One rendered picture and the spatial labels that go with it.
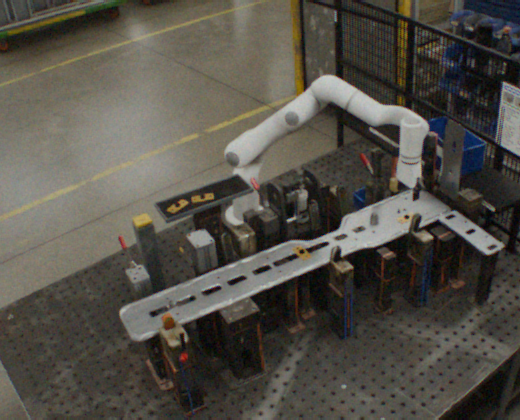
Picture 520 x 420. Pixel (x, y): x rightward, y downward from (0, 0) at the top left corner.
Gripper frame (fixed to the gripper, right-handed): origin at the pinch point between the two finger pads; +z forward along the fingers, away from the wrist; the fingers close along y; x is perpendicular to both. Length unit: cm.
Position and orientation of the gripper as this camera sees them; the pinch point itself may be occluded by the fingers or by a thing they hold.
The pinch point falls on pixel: (408, 192)
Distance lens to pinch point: 249.9
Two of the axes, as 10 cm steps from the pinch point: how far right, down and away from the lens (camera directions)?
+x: 8.8, -3.3, 3.5
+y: 4.8, 4.8, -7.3
